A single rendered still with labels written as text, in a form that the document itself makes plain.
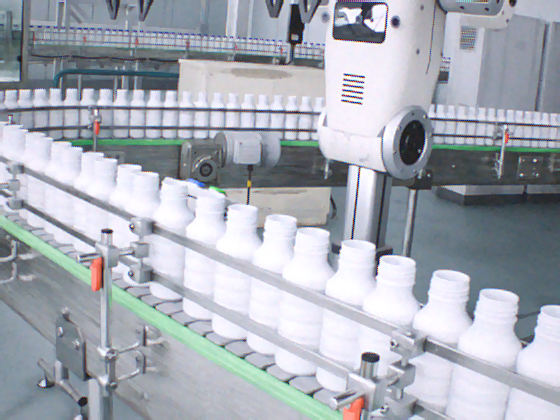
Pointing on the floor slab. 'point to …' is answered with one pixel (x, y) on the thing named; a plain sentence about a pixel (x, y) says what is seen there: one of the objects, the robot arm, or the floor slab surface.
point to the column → (237, 19)
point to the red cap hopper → (89, 24)
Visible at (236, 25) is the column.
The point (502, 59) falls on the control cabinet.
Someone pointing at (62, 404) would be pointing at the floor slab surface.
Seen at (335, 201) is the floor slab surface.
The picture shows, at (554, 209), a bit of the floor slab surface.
